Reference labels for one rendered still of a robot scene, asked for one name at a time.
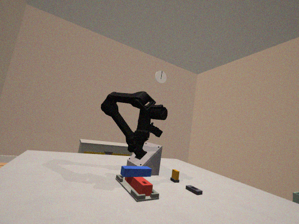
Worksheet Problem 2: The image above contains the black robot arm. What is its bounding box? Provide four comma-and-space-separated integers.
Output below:
101, 91, 167, 160

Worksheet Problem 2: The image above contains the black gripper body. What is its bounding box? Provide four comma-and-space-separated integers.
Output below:
134, 118, 151, 139

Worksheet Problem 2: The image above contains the yellow rectangular block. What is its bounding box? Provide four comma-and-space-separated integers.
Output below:
172, 169, 179, 180

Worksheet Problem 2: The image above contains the red long bar with two slots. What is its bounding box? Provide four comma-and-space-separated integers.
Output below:
125, 177, 153, 196

